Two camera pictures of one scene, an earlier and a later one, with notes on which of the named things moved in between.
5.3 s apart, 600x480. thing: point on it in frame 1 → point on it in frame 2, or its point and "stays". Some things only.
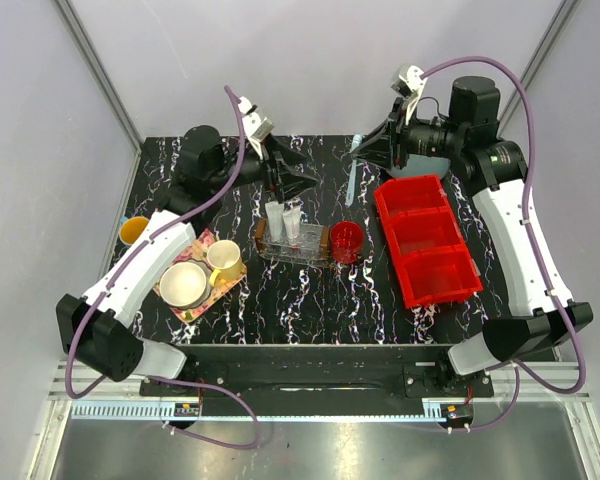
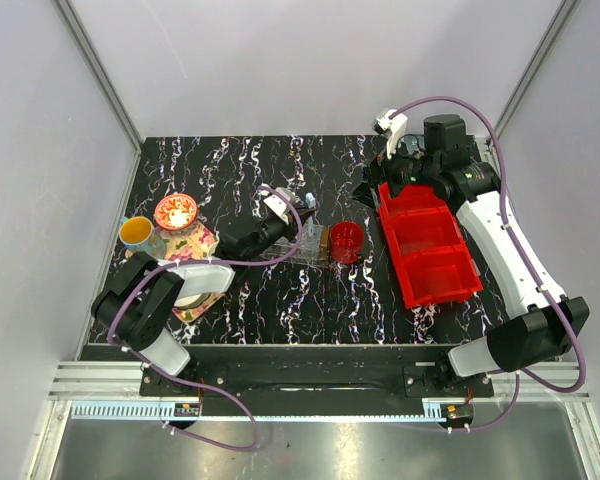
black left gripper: (288, 181) → (297, 217)
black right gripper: (387, 145) → (376, 170)
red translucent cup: (346, 242) stays
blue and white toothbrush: (351, 184) → (310, 203)
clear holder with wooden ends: (311, 248) stays
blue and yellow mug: (131, 228) stays
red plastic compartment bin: (431, 261) stays
